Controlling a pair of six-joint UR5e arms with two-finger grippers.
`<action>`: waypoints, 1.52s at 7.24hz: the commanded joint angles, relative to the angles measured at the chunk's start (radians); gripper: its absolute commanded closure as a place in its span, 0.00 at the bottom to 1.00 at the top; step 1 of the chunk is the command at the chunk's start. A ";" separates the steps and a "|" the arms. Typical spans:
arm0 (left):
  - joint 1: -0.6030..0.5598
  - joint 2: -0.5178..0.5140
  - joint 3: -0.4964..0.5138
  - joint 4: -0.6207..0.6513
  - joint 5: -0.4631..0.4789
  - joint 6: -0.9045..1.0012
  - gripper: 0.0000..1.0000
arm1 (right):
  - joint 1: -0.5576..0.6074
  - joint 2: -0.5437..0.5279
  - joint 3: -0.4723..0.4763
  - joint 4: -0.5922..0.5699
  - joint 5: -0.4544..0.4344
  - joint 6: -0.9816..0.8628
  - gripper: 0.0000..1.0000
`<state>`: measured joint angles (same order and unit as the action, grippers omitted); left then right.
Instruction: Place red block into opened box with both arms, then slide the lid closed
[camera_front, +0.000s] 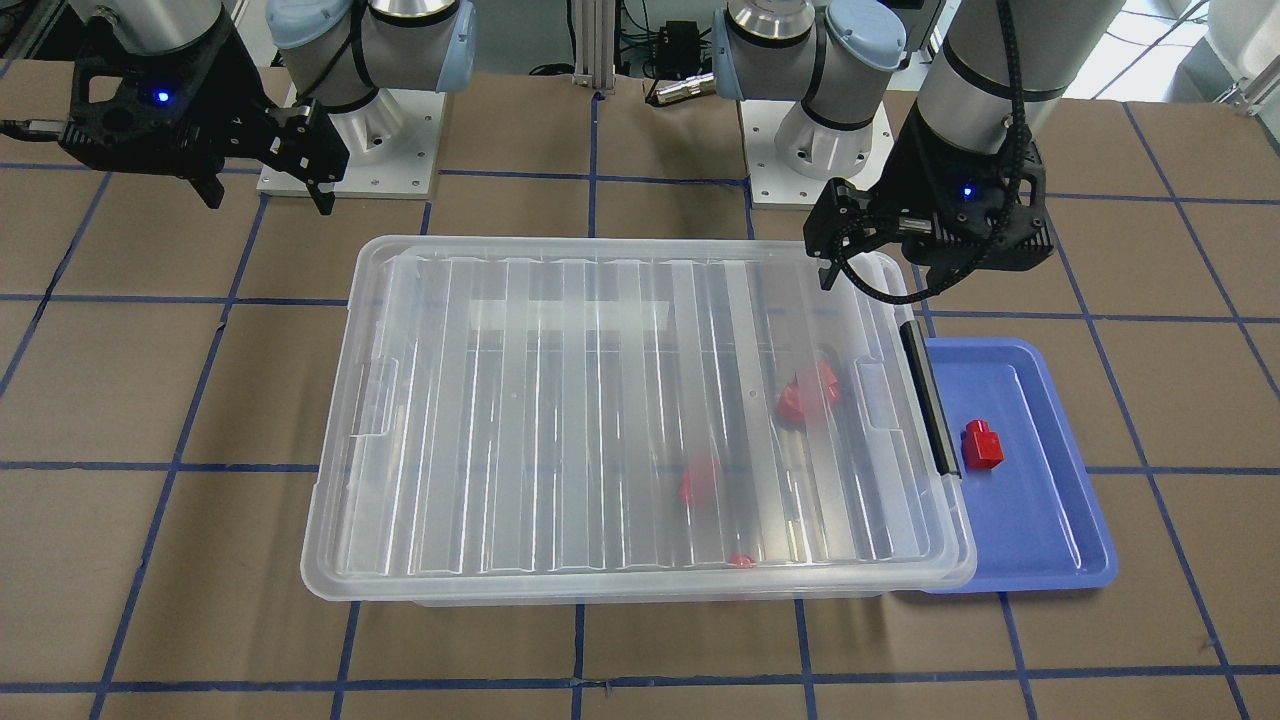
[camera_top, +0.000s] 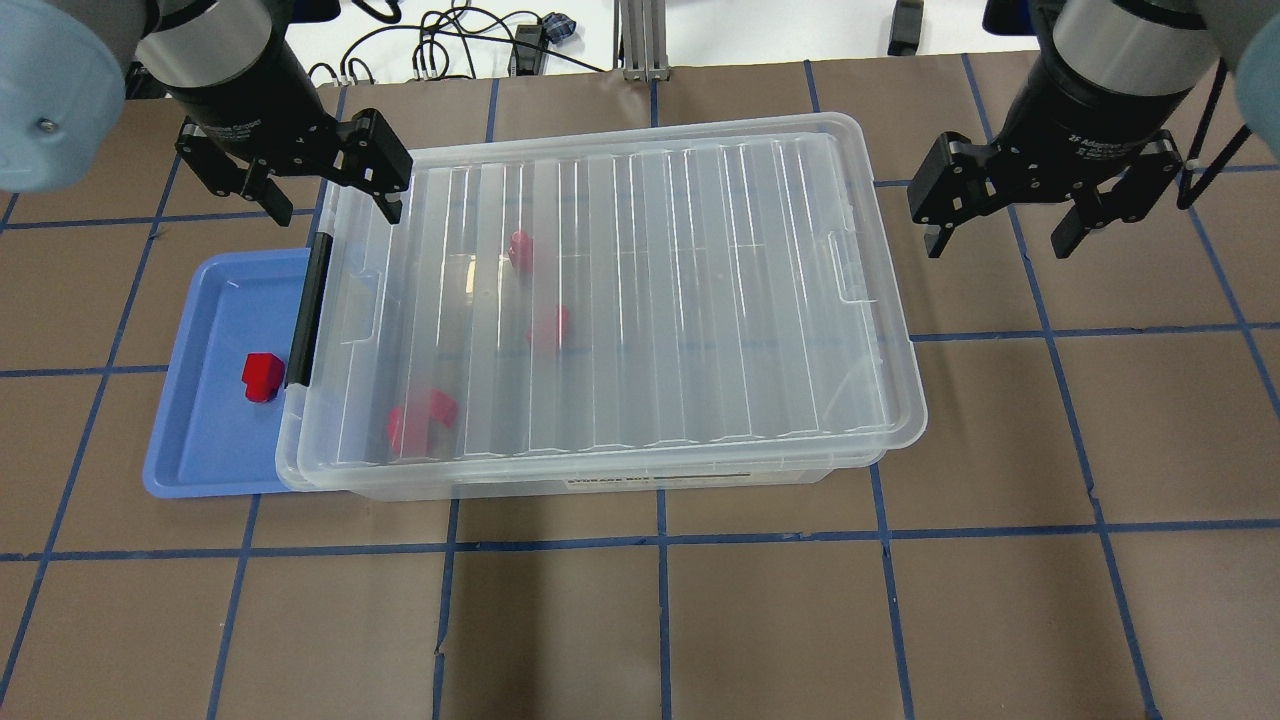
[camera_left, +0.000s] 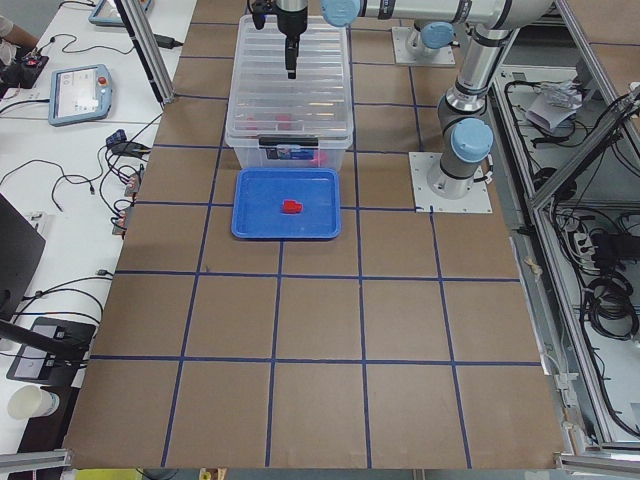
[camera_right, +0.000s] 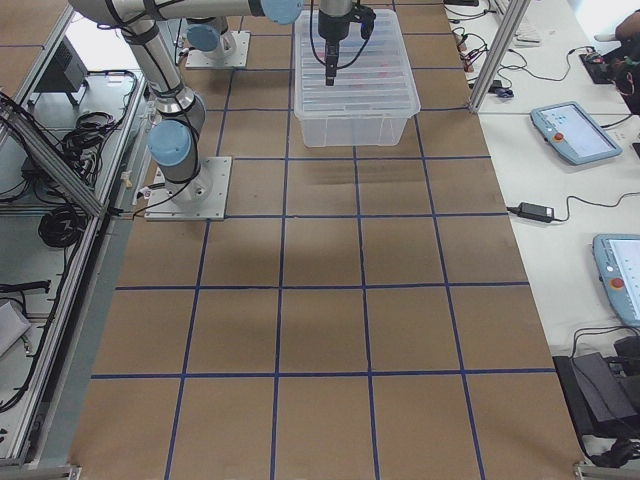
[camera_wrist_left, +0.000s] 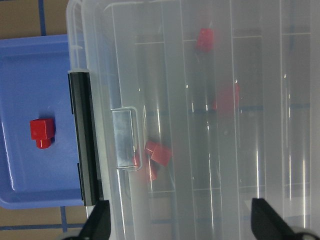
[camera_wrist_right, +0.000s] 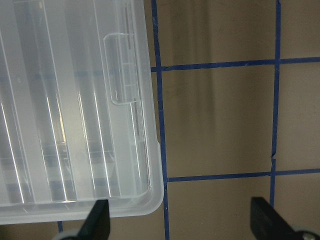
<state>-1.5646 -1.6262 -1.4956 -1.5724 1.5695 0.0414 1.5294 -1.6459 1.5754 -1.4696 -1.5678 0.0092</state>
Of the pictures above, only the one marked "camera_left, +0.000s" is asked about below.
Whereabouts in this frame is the person's forearm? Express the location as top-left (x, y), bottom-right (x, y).
top-left (0, 15), bottom-right (38, 49)

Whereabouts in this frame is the aluminium frame post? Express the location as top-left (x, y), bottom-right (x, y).
top-left (115, 0), bottom-right (175, 106)

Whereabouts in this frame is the black power adapter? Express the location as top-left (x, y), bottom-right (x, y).
top-left (154, 34), bottom-right (184, 49)

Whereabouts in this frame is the black box latch handle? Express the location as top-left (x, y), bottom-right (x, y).
top-left (258, 135), bottom-right (319, 149)

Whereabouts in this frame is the clear plastic box lid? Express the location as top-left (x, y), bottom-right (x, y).
top-left (225, 14), bottom-right (355, 140)

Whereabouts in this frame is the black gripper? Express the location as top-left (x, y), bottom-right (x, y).
top-left (248, 0), bottom-right (306, 79)

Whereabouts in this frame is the red block inside box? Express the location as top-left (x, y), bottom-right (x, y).
top-left (275, 114), bottom-right (296, 132)

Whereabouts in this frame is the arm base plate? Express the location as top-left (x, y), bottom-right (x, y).
top-left (409, 152), bottom-right (493, 214)
top-left (391, 26), bottom-right (456, 68)

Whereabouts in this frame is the clear plastic storage box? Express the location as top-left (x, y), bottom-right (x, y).
top-left (225, 15), bottom-right (354, 170)

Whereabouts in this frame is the red block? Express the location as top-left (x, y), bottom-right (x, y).
top-left (281, 199), bottom-right (303, 215)
top-left (275, 114), bottom-right (296, 132)
top-left (314, 151), bottom-right (329, 167)

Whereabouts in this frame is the blue plastic tray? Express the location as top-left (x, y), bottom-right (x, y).
top-left (231, 168), bottom-right (342, 240)

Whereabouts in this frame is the blue teach pendant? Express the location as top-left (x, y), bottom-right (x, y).
top-left (88, 0), bottom-right (124, 27)
top-left (48, 64), bottom-right (113, 126)

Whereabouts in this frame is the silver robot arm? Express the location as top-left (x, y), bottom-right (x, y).
top-left (405, 19), bottom-right (455, 56)
top-left (321, 0), bottom-right (551, 200)

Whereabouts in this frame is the white paper cup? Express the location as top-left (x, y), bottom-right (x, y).
top-left (7, 385), bottom-right (60, 420)

